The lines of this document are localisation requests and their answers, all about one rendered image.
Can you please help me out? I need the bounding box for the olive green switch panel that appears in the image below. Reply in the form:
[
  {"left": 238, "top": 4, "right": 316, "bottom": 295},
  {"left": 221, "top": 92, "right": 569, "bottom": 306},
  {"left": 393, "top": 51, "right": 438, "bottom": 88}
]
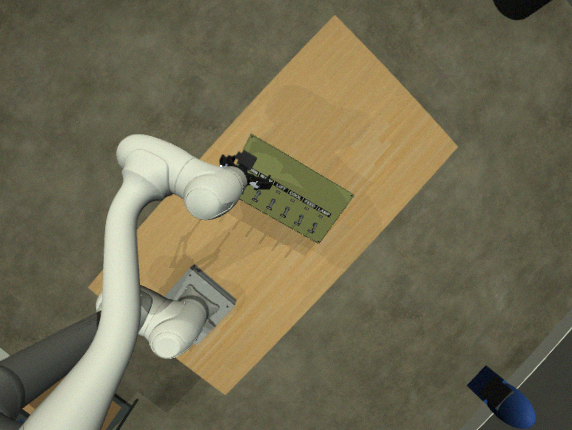
[{"left": 239, "top": 133, "right": 354, "bottom": 244}]

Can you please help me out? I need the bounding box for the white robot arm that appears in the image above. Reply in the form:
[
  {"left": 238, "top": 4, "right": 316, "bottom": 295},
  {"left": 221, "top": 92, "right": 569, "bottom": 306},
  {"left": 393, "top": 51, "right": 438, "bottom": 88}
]
[{"left": 0, "top": 134, "right": 247, "bottom": 430}]

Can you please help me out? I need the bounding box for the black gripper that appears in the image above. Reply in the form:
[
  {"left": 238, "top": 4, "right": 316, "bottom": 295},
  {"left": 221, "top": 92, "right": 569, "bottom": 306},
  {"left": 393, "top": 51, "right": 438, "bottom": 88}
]
[{"left": 219, "top": 154, "right": 273, "bottom": 191}]

